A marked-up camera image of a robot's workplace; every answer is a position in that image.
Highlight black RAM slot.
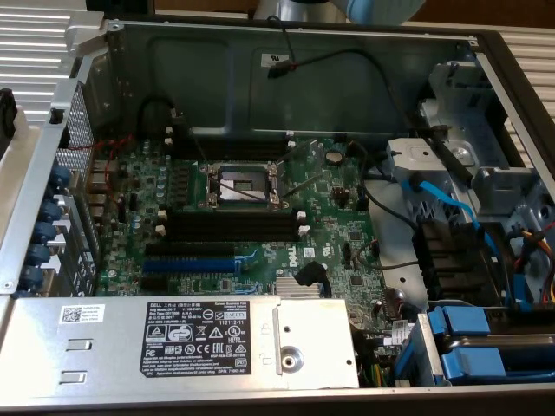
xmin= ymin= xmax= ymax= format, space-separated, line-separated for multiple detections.
xmin=158 ymin=209 xmax=307 ymax=227
xmin=166 ymin=126 xmax=294 ymax=147
xmin=166 ymin=137 xmax=295 ymax=161
xmin=154 ymin=223 xmax=310 ymax=244

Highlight thin locking lever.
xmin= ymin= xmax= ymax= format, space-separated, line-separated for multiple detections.
xmin=280 ymin=177 xmax=317 ymax=205

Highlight green motherboard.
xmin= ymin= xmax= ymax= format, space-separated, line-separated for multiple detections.
xmin=90 ymin=134 xmax=411 ymax=348

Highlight CPU socket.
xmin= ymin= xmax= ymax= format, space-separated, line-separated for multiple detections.
xmin=197 ymin=160 xmax=283 ymax=212

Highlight silver chipset heatsink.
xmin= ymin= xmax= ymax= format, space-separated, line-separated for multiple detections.
xmin=276 ymin=276 xmax=324 ymax=300

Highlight long black expansion slot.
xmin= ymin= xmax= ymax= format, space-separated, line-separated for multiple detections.
xmin=144 ymin=242 xmax=238 ymax=257

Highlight blue expansion slot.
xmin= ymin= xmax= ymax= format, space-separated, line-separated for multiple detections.
xmin=141 ymin=257 xmax=238 ymax=274

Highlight short black expansion slot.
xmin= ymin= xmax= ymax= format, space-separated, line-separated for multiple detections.
xmin=139 ymin=276 xmax=169 ymax=292

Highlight open grey PC case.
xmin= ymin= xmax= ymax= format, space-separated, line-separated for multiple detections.
xmin=0 ymin=15 xmax=555 ymax=416

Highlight white case sticker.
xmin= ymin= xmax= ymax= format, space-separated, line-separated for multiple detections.
xmin=259 ymin=51 xmax=291 ymax=68

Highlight black power supply label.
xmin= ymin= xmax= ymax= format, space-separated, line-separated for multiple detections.
xmin=139 ymin=301 xmax=252 ymax=377

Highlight silver power supply unit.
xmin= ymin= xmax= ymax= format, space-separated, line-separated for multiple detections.
xmin=0 ymin=296 xmax=361 ymax=391

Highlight grey metal drive cage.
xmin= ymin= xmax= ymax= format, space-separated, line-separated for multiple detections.
xmin=418 ymin=60 xmax=521 ymax=174

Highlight blue slot retainer clip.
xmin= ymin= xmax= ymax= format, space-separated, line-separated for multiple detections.
xmin=46 ymin=166 xmax=73 ymax=195
xmin=33 ymin=221 xmax=58 ymax=244
xmin=26 ymin=243 xmax=51 ymax=266
xmin=41 ymin=199 xmax=64 ymax=223
xmin=20 ymin=264 xmax=44 ymax=290

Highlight white QR code sticker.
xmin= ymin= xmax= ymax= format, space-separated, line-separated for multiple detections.
xmin=60 ymin=304 xmax=107 ymax=324

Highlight black part on rack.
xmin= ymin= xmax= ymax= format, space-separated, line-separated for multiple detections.
xmin=0 ymin=88 xmax=17 ymax=144

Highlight black plug with short cable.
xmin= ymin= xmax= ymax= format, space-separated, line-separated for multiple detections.
xmin=294 ymin=261 xmax=331 ymax=300

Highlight black curved power cable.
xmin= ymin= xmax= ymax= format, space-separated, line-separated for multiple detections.
xmin=346 ymin=140 xmax=421 ymax=231

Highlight thin grey wire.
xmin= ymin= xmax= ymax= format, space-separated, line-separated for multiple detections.
xmin=375 ymin=258 xmax=422 ymax=270

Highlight blue disk wire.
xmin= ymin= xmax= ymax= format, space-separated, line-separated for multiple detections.
xmin=401 ymin=178 xmax=534 ymax=313

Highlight black looped cable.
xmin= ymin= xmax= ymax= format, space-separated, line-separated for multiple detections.
xmin=136 ymin=95 xmax=177 ymax=140

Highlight black flat strap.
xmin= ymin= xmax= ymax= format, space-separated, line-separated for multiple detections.
xmin=406 ymin=111 xmax=474 ymax=183

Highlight thin red wire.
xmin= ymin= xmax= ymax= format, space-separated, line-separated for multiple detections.
xmin=64 ymin=133 xmax=135 ymax=209

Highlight green yellow power wires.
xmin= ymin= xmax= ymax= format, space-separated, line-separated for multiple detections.
xmin=362 ymin=362 xmax=391 ymax=387

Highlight blue plastic drive rail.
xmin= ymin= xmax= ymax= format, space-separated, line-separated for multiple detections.
xmin=392 ymin=341 xmax=420 ymax=388

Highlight blue drive carrier handle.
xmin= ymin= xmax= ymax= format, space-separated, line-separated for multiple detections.
xmin=440 ymin=346 xmax=508 ymax=385
xmin=427 ymin=305 xmax=492 ymax=337

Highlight orange yellow red wire bundle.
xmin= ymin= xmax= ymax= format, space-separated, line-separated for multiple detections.
xmin=513 ymin=229 xmax=555 ymax=304

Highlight silver aluminium bracket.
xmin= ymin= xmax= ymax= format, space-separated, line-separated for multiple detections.
xmin=64 ymin=11 xmax=108 ymax=60

